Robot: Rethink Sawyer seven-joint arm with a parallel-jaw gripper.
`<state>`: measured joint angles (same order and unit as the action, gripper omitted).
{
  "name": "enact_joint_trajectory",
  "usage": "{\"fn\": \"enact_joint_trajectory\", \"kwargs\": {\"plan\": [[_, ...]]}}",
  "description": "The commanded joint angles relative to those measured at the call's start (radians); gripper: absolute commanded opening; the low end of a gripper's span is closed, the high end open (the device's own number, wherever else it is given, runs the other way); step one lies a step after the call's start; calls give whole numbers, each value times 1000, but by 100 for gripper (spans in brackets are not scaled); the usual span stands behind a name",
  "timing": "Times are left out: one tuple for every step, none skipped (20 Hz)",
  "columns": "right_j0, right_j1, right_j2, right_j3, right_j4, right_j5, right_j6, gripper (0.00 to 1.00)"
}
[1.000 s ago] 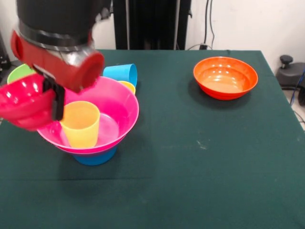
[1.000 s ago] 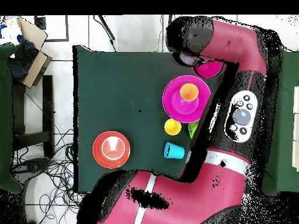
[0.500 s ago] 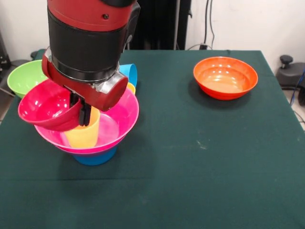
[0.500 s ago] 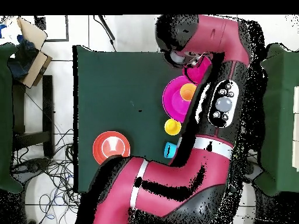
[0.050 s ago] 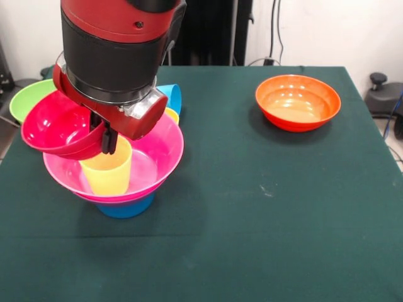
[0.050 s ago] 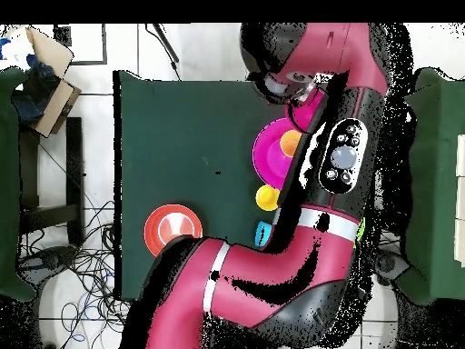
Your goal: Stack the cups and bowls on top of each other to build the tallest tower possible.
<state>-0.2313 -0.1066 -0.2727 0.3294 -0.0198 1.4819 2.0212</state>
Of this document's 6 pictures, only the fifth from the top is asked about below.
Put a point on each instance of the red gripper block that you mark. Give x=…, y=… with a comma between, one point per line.
x=145, y=122

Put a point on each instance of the pale yellow translucent cup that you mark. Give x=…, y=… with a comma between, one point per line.
x=107, y=179

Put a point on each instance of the small pink-red bowl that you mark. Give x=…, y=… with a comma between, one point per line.
x=50, y=126

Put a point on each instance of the large pink bowl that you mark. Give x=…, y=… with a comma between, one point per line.
x=157, y=157

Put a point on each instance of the orange-yellow cup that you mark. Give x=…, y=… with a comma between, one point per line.
x=173, y=115

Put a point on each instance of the blue cup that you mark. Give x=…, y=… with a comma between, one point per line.
x=174, y=97

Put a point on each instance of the large green bowl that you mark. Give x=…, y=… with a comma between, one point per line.
x=28, y=97

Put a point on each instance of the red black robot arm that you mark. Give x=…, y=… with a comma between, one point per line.
x=110, y=56

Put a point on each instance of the blue bowl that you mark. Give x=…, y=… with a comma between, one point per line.
x=126, y=210

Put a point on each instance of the black grey floor stand base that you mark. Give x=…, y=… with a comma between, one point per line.
x=384, y=97
x=23, y=81

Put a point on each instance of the dark green table cloth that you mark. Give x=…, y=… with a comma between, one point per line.
x=201, y=258

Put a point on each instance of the orange bowl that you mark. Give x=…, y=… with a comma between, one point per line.
x=296, y=107

